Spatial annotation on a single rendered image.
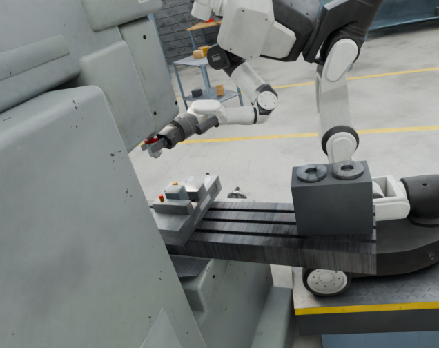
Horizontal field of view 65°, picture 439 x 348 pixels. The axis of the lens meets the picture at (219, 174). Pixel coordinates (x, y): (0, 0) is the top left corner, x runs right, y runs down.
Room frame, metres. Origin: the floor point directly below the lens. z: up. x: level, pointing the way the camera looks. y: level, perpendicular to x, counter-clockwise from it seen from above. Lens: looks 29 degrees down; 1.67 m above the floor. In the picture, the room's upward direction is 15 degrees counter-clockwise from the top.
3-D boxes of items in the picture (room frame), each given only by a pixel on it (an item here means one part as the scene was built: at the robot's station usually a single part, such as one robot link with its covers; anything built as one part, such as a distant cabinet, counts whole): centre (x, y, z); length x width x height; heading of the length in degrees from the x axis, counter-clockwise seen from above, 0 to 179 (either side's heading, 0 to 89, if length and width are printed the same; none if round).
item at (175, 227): (1.12, 0.16, 0.98); 0.35 x 0.15 x 0.11; 150
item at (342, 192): (0.85, -0.31, 1.03); 0.22 x 0.12 x 0.20; 70
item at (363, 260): (1.07, 0.13, 0.89); 1.24 x 0.23 x 0.08; 62
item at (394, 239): (1.22, -0.63, 0.59); 0.64 x 0.52 x 0.33; 76
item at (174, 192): (1.09, 0.17, 1.03); 0.06 x 0.05 x 0.06; 60
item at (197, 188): (1.14, 0.14, 1.02); 0.15 x 0.06 x 0.04; 60
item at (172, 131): (1.16, 0.12, 1.24); 0.13 x 0.12 x 0.10; 40
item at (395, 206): (1.21, -0.66, 0.68); 0.21 x 0.20 x 0.13; 76
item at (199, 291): (1.10, 0.19, 0.79); 0.50 x 0.35 x 0.12; 152
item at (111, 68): (0.93, 0.29, 1.47); 0.24 x 0.19 x 0.26; 62
